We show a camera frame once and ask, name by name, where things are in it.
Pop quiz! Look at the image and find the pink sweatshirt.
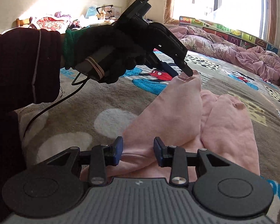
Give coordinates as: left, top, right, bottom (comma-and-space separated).
92, 72, 260, 178

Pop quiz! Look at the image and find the dark maroon sleeved forearm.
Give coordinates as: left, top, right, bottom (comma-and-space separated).
0, 28, 62, 222

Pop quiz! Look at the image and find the black gloved left hand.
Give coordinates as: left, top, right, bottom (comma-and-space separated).
63, 25, 146, 84

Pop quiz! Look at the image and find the black desk lamp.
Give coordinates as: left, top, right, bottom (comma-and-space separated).
96, 5, 115, 20

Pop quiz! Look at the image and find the Mickey Mouse plush blanket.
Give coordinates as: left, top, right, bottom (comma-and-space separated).
18, 52, 280, 223

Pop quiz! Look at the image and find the colourful alphabet foam mat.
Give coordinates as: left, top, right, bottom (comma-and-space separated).
179, 16, 280, 57

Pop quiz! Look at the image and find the red floral cushion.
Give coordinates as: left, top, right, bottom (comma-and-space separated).
30, 16, 70, 33

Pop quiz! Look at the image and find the purple floral quilt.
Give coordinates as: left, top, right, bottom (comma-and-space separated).
169, 25, 280, 85

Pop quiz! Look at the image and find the wooden chair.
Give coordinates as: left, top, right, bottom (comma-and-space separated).
16, 18, 31, 27

